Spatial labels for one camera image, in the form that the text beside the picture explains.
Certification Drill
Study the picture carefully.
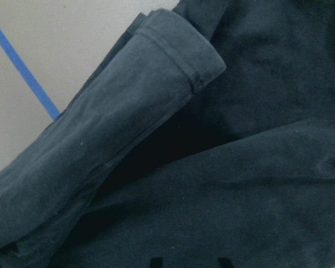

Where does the black graphic t-shirt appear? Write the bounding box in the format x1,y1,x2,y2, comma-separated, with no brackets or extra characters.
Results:
0,1,335,267

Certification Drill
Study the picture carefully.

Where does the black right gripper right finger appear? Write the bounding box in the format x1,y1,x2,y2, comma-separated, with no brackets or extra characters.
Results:
217,257,234,268

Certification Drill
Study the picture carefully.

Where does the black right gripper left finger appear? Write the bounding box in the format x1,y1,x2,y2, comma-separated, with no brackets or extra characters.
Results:
150,257,162,268

